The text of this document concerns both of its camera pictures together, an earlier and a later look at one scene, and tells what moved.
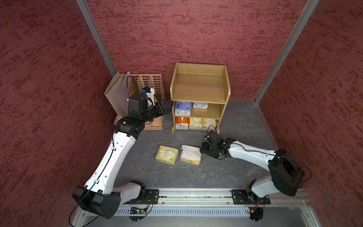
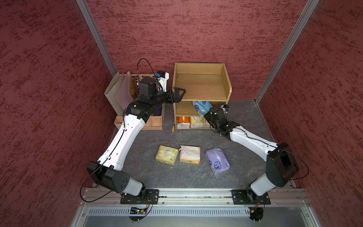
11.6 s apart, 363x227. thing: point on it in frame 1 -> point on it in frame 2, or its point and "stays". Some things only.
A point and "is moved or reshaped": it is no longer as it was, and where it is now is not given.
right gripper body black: x=210 y=149 -> x=209 y=117
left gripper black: x=161 y=112 -> x=177 y=99
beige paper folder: x=110 y=94 stays
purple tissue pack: x=183 y=108 -> x=217 y=160
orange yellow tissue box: x=191 y=154 stays
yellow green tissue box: x=167 y=154 stays
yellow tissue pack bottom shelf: x=195 y=123 stays
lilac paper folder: x=122 y=95 stays
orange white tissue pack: x=182 y=123 stays
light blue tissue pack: x=200 y=105 is moved or reshaped
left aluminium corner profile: x=95 y=33 stays
